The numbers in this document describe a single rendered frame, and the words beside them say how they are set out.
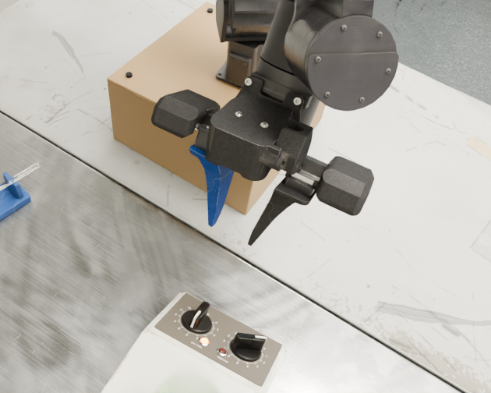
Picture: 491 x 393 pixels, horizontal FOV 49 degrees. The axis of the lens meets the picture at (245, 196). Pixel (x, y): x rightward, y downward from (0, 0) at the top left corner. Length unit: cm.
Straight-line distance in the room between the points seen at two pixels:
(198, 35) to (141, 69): 10
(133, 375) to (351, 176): 25
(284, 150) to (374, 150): 45
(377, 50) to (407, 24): 246
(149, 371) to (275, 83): 27
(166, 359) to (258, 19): 35
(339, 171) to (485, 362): 34
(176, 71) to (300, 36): 36
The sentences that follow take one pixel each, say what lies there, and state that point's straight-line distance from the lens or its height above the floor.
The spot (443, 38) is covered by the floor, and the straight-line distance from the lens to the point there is 279.
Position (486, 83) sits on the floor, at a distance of 264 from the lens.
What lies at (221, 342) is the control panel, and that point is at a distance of 55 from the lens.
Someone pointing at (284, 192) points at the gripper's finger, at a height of 113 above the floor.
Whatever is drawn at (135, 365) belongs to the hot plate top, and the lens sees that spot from 50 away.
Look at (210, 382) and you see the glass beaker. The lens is 43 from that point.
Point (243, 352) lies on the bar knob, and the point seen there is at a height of 96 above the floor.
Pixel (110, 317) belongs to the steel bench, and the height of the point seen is 90.
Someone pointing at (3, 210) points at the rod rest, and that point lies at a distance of 69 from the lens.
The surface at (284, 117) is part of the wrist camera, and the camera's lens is 39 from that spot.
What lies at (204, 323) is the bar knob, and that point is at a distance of 55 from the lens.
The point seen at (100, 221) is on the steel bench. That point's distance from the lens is 68.
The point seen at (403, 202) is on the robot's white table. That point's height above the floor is 90.
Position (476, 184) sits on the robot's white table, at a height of 90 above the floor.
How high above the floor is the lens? 146
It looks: 53 degrees down
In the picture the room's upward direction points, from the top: 12 degrees clockwise
